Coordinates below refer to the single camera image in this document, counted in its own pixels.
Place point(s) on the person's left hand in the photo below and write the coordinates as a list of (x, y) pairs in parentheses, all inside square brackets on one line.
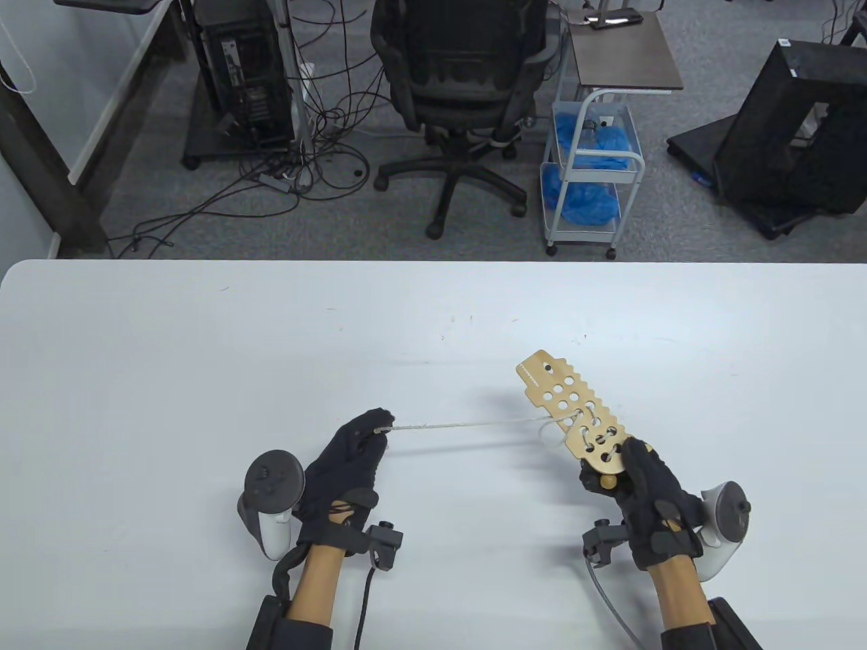
[(345, 474)]

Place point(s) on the person's right hand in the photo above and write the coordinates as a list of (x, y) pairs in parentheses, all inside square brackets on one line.
[(650, 508)]

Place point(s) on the wooden ball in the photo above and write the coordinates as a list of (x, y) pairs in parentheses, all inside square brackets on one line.
[(607, 481)]

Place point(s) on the wooden crocodile lacing toy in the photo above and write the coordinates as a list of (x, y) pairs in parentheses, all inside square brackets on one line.
[(542, 376)]

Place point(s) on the black forearm sensor pack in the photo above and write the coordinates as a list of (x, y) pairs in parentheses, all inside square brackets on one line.
[(728, 626), (267, 626)]

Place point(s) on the person's right forearm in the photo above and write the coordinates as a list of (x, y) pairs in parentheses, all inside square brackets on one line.
[(681, 596)]

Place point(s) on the person's left forearm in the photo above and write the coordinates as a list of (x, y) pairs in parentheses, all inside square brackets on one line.
[(318, 582)]

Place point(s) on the grey and white controller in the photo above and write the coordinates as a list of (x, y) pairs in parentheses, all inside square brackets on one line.
[(728, 514), (274, 477)]

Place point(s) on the blue plastic bag pile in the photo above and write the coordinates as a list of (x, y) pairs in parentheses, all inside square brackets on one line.
[(582, 203), (609, 142)]

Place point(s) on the white utility cart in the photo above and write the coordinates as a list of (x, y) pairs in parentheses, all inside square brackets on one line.
[(630, 162)]

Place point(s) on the black wheeled platform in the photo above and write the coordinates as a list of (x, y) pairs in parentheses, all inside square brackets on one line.
[(698, 145)]

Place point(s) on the white power strip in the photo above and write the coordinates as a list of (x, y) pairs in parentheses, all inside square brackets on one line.
[(307, 74)]

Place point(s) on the black office chair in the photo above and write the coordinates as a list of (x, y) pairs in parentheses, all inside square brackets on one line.
[(467, 81)]

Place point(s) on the black computer tower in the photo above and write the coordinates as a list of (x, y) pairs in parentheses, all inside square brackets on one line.
[(244, 74)]

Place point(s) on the white panel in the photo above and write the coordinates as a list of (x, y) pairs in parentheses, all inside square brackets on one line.
[(115, 101)]

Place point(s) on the brown side table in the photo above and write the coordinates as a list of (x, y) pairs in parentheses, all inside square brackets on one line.
[(623, 61)]

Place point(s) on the black phone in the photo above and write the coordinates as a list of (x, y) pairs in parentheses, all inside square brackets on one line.
[(613, 22)]

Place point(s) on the black monitor stand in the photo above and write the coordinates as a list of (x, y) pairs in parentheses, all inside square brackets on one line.
[(108, 4)]

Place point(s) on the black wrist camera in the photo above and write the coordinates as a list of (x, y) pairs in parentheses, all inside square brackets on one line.
[(603, 542), (386, 542)]

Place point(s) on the black open frame box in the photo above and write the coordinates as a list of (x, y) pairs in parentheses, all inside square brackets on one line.
[(765, 135)]

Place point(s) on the silver aluminium post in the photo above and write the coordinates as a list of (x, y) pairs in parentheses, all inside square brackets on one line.
[(292, 68)]

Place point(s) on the dark desk frame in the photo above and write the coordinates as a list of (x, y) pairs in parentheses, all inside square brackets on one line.
[(40, 169)]

